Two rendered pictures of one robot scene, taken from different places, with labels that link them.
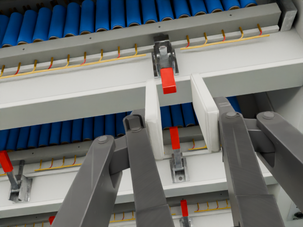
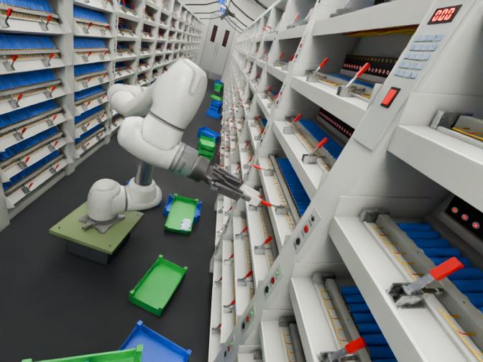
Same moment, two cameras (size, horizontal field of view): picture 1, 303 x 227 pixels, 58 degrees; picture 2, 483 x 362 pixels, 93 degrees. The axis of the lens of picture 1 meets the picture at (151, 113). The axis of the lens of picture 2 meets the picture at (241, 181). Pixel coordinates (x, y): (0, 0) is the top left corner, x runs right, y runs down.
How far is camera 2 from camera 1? 0.66 m
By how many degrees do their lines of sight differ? 59
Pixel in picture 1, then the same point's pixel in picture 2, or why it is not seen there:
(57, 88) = (271, 192)
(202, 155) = (266, 260)
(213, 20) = (295, 218)
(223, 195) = not seen: hidden behind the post
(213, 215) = (247, 296)
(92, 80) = (274, 197)
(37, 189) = (253, 212)
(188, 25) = (293, 212)
